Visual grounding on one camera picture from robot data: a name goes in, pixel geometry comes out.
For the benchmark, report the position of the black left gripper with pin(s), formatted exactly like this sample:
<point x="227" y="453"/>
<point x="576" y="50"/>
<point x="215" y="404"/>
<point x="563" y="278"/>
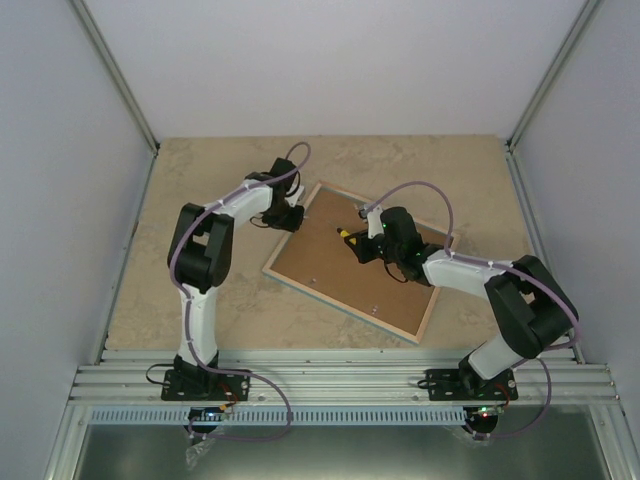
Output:
<point x="292" y="225"/>

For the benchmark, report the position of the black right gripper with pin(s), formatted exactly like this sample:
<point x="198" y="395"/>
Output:
<point x="362" y="251"/>

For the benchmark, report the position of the teal picture frame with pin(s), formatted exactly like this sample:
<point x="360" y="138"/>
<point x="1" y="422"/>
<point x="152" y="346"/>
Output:
<point x="316" y="261"/>

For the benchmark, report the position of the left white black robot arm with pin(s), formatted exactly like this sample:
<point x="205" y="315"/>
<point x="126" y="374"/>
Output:
<point x="200" y="253"/>

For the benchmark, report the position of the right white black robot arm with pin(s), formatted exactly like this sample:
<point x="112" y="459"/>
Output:
<point x="530" y="308"/>

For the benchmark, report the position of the right controller board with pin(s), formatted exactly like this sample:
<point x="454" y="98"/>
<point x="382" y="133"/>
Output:
<point x="486" y="411"/>

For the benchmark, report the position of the controller board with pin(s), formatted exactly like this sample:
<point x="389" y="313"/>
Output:
<point x="486" y="411"/>
<point x="215" y="414"/>

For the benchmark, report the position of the left controller board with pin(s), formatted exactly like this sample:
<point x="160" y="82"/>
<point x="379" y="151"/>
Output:
<point x="215" y="414"/>

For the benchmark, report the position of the clear plastic bag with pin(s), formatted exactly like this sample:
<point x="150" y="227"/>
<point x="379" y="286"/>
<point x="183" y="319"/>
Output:
<point x="196" y="451"/>

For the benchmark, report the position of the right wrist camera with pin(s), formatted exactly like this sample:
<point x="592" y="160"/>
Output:
<point x="371" y="215"/>

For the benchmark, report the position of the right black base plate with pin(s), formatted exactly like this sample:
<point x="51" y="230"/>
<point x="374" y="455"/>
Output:
<point x="451" y="384"/>

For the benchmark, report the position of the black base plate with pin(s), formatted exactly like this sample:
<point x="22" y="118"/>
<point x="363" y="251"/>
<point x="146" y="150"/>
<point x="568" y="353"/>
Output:
<point x="204" y="386"/>
<point x="451" y="384"/>

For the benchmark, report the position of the grey slotted cable duct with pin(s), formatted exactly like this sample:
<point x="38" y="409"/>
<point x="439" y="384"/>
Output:
<point x="277" y="416"/>

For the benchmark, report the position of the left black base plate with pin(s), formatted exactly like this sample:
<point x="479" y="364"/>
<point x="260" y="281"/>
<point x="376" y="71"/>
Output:
<point x="204" y="386"/>

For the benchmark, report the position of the right aluminium corner post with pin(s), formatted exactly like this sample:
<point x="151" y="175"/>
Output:
<point x="561" y="58"/>

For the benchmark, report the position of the aluminium corner post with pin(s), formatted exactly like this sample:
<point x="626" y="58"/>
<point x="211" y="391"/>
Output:
<point x="105" y="55"/>
<point x="561" y="58"/>

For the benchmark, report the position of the aluminium rail base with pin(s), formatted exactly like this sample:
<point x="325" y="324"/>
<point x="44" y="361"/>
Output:
<point x="341" y="377"/>

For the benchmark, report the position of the left aluminium corner post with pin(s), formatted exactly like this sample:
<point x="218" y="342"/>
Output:
<point x="105" y="55"/>

